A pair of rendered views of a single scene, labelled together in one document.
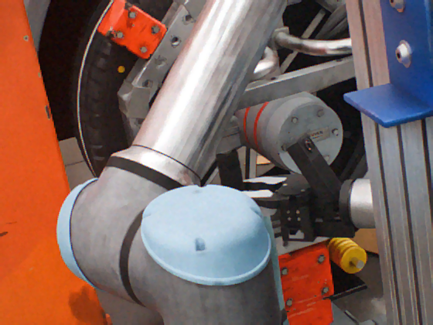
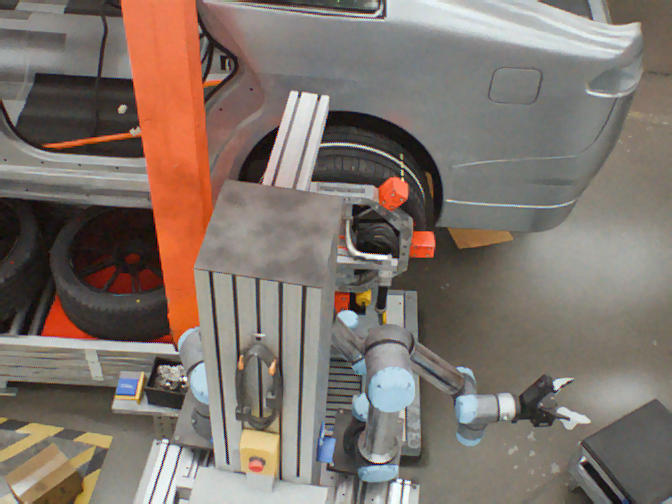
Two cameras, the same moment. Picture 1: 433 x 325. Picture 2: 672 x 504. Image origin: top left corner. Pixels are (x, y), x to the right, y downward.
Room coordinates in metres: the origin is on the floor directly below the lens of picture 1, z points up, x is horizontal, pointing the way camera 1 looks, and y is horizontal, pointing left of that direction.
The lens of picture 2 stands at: (-0.50, -0.70, 3.31)
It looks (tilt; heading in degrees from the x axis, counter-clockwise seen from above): 49 degrees down; 15
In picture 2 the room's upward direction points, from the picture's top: 4 degrees clockwise
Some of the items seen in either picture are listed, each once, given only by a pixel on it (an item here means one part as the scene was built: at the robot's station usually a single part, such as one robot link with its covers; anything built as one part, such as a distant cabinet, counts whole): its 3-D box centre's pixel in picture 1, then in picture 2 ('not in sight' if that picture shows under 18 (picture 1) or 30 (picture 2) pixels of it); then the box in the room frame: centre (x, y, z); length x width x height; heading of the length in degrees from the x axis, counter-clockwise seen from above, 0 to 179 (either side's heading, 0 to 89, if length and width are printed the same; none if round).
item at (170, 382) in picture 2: not in sight; (177, 383); (1.05, 0.29, 0.51); 0.20 x 0.14 x 0.13; 98
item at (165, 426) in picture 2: not in sight; (171, 425); (1.03, 0.34, 0.21); 0.10 x 0.10 x 0.42; 16
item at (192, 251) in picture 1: (207, 265); (210, 386); (0.81, 0.02, 0.98); 0.13 x 0.12 x 0.14; 39
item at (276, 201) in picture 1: (274, 198); not in sight; (1.31, -0.09, 0.83); 0.09 x 0.05 x 0.02; 70
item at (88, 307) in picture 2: not in sight; (134, 266); (1.59, 0.76, 0.39); 0.66 x 0.66 x 0.24
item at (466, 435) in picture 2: not in sight; (470, 421); (0.88, -0.76, 1.11); 0.11 x 0.08 x 0.11; 23
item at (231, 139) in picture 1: (216, 128); not in sight; (1.40, -0.02, 0.93); 0.09 x 0.05 x 0.05; 16
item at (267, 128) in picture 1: (285, 124); (337, 254); (1.57, -0.15, 0.85); 0.21 x 0.14 x 0.14; 16
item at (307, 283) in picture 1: (291, 278); (333, 293); (1.68, -0.12, 0.48); 0.16 x 0.12 x 0.17; 16
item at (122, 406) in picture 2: not in sight; (173, 395); (1.04, 0.31, 0.44); 0.43 x 0.17 x 0.03; 106
